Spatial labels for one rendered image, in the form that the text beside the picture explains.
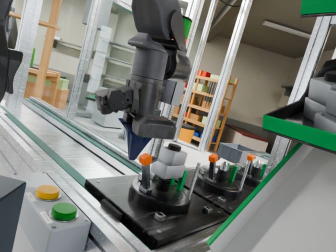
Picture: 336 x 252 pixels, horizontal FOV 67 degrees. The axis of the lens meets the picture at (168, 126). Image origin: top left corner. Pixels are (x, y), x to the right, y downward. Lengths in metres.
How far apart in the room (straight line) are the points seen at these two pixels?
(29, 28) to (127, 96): 1.10
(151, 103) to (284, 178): 0.26
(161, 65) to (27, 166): 0.45
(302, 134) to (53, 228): 0.37
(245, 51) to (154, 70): 8.31
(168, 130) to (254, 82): 8.38
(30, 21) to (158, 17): 1.09
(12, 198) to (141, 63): 0.26
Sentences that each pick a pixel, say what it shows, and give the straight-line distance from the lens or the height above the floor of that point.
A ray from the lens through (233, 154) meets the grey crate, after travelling 2.56.
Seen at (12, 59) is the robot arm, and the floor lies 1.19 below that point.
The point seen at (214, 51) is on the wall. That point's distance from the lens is 8.46.
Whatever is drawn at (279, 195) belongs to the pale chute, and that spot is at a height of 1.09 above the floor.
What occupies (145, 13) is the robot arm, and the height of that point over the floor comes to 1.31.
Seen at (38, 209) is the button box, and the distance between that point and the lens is 0.49.
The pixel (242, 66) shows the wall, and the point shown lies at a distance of 8.64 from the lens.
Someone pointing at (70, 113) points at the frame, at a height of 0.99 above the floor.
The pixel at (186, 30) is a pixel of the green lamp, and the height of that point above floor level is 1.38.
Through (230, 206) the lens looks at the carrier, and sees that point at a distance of 0.69.
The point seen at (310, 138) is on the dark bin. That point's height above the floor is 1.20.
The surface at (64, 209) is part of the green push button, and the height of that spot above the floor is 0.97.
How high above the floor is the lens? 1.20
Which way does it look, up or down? 8 degrees down
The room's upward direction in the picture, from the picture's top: 16 degrees clockwise
